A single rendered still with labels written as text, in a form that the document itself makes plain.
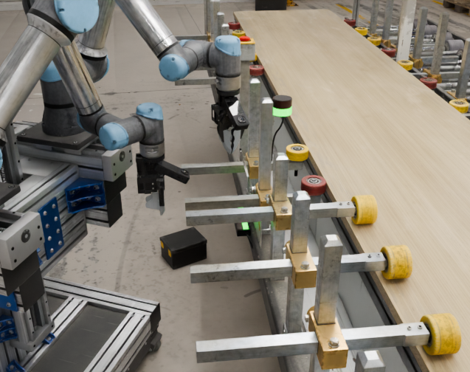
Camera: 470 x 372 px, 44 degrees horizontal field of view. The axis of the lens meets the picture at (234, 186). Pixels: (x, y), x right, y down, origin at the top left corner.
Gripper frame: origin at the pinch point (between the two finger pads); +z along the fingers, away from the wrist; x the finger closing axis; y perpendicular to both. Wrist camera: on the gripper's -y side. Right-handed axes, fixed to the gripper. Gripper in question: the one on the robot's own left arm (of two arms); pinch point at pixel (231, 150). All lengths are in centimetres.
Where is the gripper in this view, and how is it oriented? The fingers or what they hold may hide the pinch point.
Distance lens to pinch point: 183.5
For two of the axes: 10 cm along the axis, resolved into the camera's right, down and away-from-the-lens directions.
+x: -8.9, 2.1, -3.9
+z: 0.0, 8.8, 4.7
